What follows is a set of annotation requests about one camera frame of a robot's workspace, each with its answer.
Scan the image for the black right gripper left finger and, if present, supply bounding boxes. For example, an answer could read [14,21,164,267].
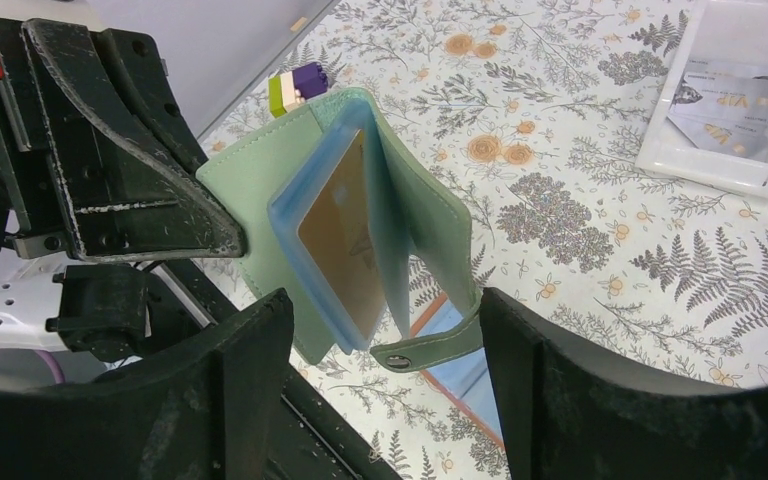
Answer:
[0,289,293,479]

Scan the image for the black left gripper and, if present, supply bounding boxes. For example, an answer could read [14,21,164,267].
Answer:
[0,18,247,263]

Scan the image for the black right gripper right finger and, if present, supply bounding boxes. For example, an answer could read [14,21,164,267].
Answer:
[479,288,768,479]

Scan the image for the gold card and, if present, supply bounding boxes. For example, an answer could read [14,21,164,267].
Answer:
[297,129,386,349]

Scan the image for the white VIP credit card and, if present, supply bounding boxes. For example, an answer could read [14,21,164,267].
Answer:
[670,72,768,126]

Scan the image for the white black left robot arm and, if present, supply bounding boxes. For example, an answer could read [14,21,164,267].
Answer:
[0,18,249,382]

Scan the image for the silver credit card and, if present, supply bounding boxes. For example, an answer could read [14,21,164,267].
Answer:
[668,58,768,158]

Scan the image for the purple white green block stack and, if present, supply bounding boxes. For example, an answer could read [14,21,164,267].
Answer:
[267,62,329,118]

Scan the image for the floral tablecloth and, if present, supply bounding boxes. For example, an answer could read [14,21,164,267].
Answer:
[198,0,768,480]

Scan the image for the white two-compartment plastic bin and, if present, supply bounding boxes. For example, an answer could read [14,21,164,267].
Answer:
[636,1,768,199]

